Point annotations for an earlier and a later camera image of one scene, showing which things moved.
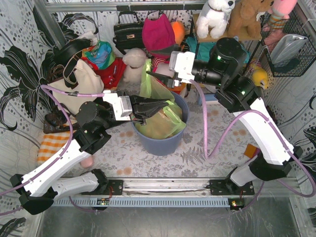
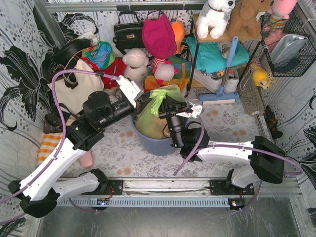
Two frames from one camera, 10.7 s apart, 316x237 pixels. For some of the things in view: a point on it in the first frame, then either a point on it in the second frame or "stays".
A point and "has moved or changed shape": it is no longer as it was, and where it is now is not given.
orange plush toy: [179, 27] stays
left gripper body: [133, 108] to [138, 104]
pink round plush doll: [161, 66] stays
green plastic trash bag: [169, 122] has moved or changed shape
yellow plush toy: [260, 77] stays
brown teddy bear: [244, 24] stays
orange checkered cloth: [52, 143] stays
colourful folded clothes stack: [100, 58] stays
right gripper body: [171, 80] to [171, 112]
